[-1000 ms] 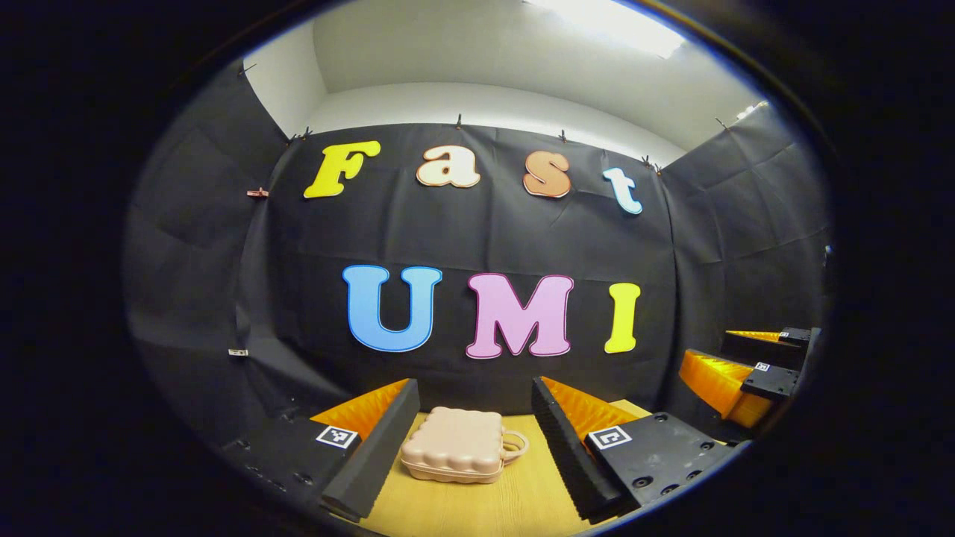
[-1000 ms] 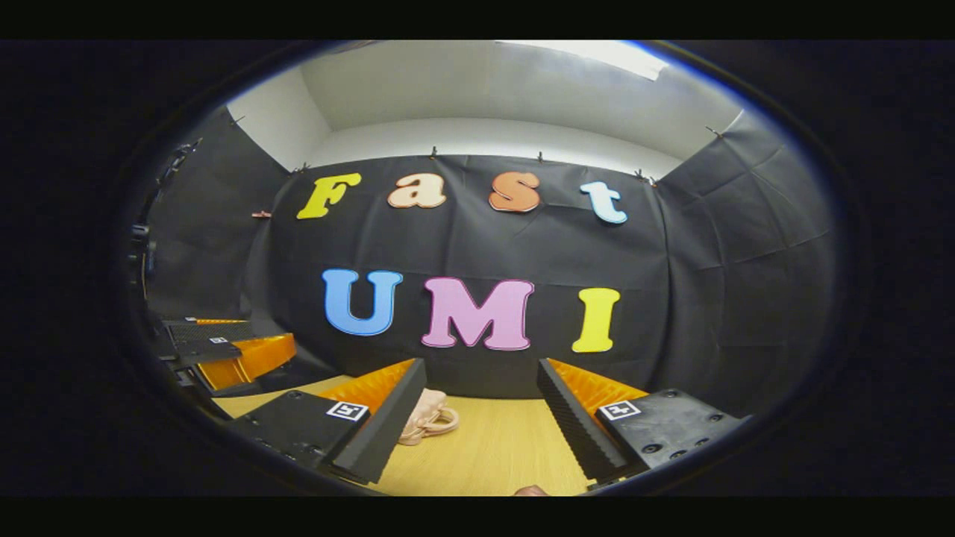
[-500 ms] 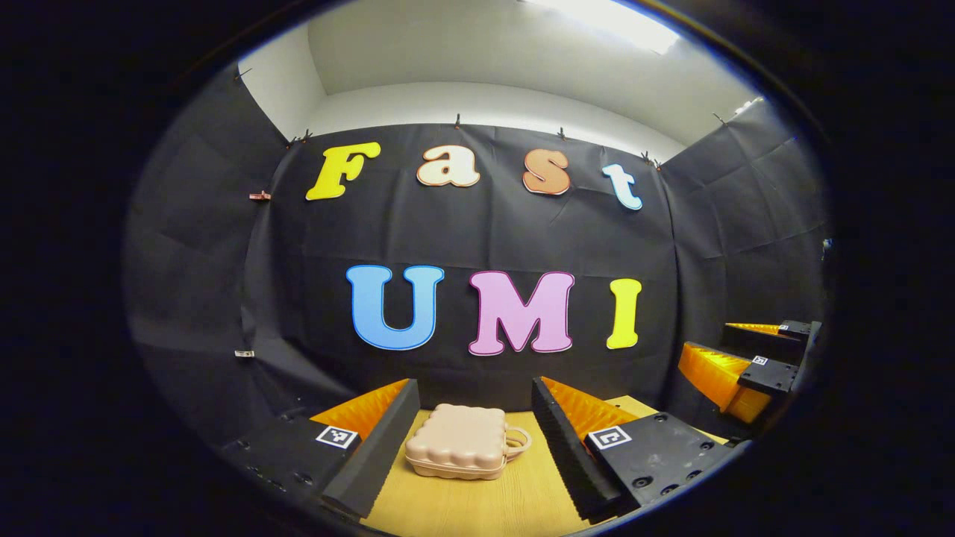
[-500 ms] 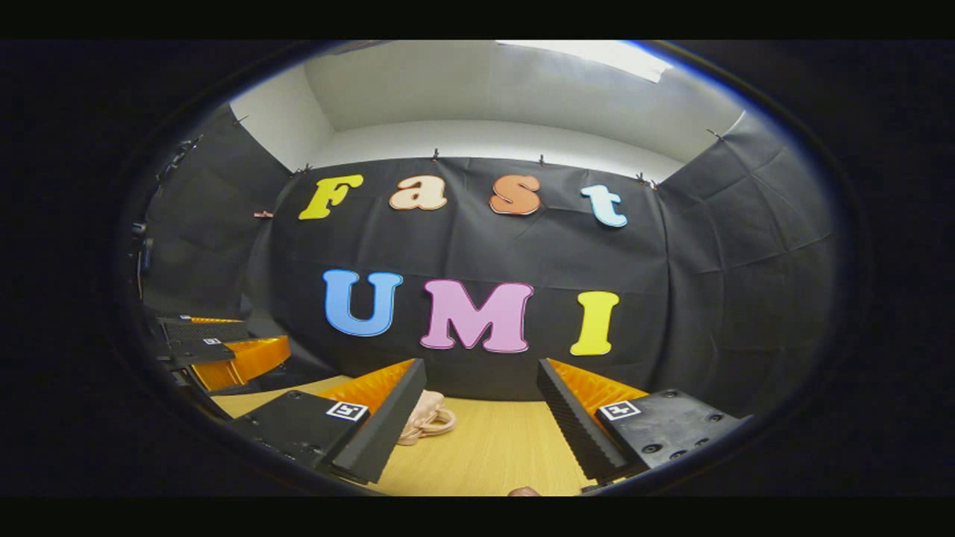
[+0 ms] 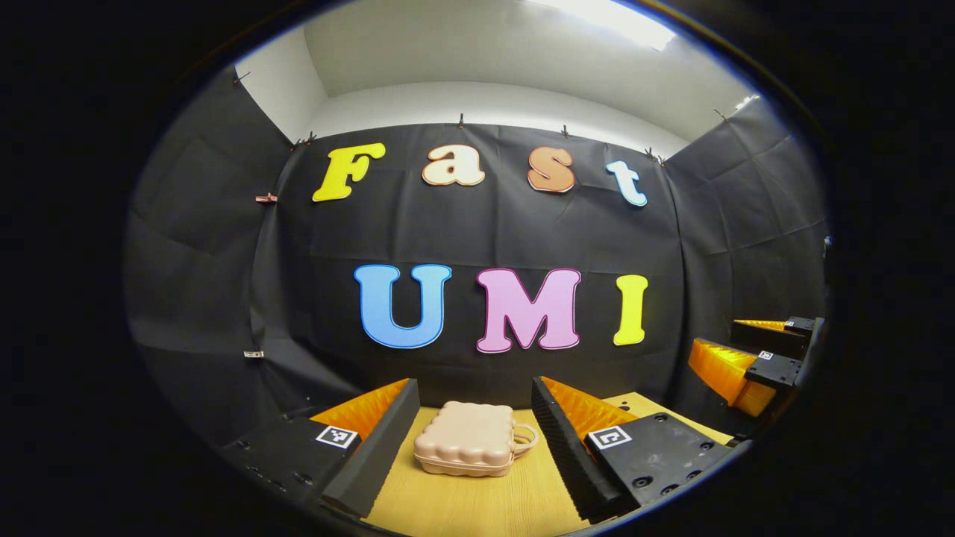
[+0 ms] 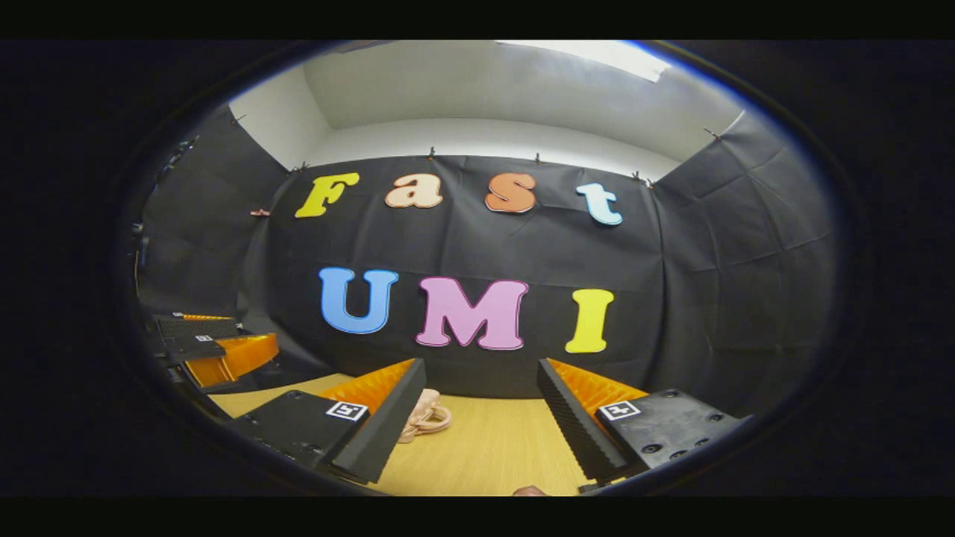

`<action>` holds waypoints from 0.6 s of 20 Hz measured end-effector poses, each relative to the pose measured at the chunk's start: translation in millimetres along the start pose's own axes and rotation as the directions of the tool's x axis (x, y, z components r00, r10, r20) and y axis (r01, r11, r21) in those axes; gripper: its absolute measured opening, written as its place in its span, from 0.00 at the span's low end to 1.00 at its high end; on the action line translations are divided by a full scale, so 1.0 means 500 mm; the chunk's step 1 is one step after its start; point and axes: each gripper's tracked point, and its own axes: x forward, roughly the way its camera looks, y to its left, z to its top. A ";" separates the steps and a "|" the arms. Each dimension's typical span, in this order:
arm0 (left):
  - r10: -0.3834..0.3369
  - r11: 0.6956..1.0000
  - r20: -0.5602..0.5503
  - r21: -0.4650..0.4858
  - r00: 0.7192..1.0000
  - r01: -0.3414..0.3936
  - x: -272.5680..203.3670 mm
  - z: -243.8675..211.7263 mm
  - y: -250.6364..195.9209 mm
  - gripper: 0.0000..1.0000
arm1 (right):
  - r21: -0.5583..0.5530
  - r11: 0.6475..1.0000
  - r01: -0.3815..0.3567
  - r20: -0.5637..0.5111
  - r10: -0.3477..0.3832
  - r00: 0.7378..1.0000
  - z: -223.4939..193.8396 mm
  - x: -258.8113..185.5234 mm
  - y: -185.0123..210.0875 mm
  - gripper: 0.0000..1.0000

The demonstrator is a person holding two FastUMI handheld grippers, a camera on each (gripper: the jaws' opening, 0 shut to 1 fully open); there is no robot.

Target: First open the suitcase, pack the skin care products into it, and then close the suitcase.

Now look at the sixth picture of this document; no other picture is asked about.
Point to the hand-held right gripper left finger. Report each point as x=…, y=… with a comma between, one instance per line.
x=388, y=425

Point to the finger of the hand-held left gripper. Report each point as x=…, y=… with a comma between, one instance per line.
x=190, y=349
x=198, y=328

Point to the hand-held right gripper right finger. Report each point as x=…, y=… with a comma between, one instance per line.
x=574, y=421

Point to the black backdrop cloth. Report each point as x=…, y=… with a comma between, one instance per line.
x=485, y=253

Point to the pink suitcase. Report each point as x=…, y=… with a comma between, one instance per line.
x=425, y=401

